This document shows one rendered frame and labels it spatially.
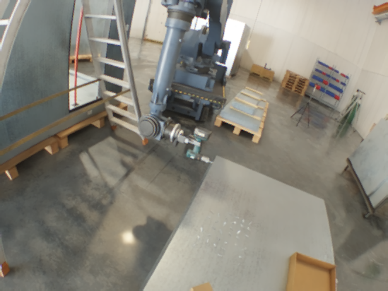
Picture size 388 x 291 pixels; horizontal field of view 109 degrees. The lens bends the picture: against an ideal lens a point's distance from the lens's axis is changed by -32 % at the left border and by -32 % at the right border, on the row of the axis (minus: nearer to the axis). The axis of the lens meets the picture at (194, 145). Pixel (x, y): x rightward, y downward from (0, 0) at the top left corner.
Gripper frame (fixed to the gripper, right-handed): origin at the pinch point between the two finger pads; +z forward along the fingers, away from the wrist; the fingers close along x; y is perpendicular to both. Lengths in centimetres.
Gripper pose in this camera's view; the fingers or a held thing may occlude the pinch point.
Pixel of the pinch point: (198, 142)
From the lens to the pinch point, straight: 142.7
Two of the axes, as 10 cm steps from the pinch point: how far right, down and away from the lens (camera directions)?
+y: 3.0, -8.9, -3.5
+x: 2.8, -2.7, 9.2
